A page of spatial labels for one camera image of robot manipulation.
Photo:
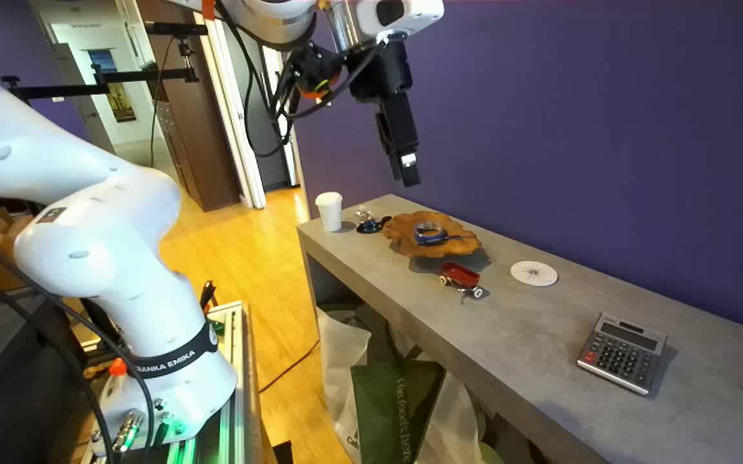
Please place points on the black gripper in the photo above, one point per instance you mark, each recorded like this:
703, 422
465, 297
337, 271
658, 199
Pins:
385, 72

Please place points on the silver compact disc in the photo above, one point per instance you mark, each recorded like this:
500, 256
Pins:
536, 273

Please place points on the brown wooden door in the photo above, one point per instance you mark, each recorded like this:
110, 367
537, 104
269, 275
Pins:
191, 118

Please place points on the metal robot mounting stand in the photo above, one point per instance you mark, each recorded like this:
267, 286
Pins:
226, 402

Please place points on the small dark key bunch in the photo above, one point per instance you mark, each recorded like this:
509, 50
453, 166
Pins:
371, 221

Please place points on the green shopping bag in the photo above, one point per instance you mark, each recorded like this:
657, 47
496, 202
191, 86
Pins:
394, 400

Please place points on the grey desk calculator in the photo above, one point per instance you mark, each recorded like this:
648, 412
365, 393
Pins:
623, 351

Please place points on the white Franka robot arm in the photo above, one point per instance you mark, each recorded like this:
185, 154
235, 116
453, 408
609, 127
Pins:
88, 233

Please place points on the black wrist camera orange mount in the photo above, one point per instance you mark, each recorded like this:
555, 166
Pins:
315, 72

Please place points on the white plastic bag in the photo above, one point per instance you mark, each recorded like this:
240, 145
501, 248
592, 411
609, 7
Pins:
342, 362

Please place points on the black camera tripod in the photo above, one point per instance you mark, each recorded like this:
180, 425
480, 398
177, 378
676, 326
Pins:
104, 78

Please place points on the white paper cup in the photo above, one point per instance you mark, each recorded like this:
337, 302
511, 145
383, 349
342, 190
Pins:
328, 210

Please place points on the framed wall picture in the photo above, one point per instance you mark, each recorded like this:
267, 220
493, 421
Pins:
114, 86

